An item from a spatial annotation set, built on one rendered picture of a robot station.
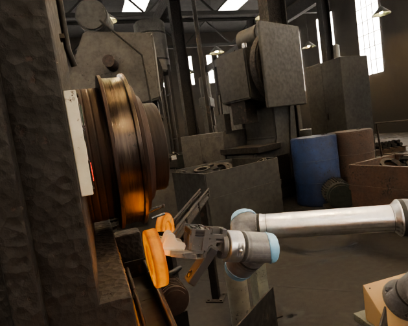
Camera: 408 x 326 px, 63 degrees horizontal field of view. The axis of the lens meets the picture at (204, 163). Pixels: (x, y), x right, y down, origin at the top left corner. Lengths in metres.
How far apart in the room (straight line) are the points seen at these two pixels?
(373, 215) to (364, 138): 3.57
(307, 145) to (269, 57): 1.22
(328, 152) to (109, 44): 2.86
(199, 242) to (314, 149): 3.51
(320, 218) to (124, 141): 0.66
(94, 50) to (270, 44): 2.16
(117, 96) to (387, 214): 0.87
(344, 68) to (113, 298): 5.46
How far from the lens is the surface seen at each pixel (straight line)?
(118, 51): 3.86
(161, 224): 1.56
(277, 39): 4.74
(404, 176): 3.25
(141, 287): 1.19
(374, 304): 1.87
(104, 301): 0.65
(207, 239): 0.93
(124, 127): 0.86
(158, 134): 0.95
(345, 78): 5.83
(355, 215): 1.16
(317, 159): 4.35
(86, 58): 3.90
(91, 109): 0.92
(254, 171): 3.58
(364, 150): 4.71
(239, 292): 2.00
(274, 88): 4.50
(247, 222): 1.16
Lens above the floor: 1.14
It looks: 5 degrees down
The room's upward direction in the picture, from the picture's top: 8 degrees counter-clockwise
